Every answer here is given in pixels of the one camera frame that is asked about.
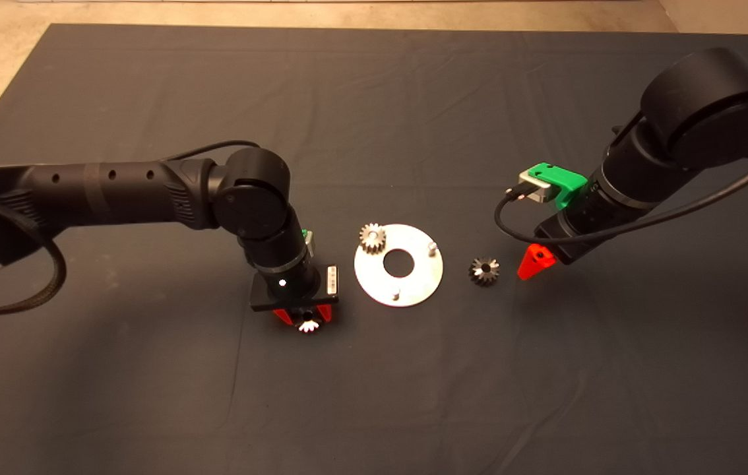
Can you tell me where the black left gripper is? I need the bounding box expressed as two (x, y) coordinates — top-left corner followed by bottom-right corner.
(249, 256), (340, 327)

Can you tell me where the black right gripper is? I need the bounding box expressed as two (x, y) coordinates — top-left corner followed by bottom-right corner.
(517, 173), (656, 281)

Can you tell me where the round metal carrier plate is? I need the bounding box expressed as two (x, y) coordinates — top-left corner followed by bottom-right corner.
(354, 224), (444, 308)

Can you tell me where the dark grey table cloth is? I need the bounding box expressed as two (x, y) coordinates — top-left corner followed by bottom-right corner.
(0, 24), (748, 475)

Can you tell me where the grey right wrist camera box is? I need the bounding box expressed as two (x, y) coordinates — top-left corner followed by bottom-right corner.
(519, 170), (556, 204)

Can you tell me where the green right camera mount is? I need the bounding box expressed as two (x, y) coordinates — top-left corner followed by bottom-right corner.
(527, 163), (589, 208)

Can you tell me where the thin black left camera cable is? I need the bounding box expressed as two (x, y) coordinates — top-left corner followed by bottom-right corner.
(163, 140), (261, 162)

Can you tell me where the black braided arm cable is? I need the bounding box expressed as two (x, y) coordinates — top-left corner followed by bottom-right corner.
(0, 198), (68, 316)

